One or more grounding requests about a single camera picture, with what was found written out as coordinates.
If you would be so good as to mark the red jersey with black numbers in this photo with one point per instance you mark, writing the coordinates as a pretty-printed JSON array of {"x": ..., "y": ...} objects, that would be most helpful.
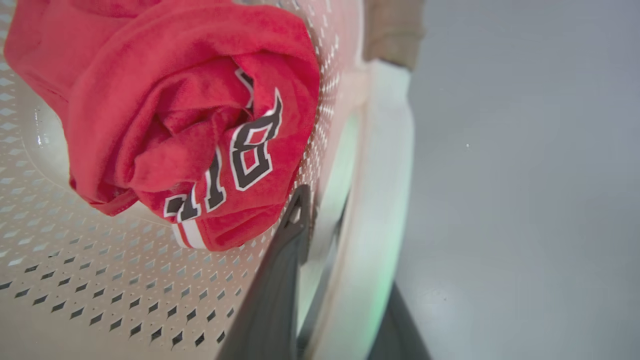
[{"x": 165, "y": 110}]

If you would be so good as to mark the beige cloth garment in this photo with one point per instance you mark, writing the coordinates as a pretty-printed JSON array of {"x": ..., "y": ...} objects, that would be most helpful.
[{"x": 395, "y": 30}]

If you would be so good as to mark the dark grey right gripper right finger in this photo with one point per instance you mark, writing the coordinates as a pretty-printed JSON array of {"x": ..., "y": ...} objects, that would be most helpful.
[{"x": 395, "y": 335}]

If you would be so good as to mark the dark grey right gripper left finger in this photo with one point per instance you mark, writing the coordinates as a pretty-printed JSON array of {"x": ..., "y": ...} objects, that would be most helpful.
[{"x": 272, "y": 295}]

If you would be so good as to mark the white perforated plastic laundry basket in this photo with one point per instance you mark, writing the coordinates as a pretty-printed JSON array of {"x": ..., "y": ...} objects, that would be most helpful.
[{"x": 100, "y": 280}]

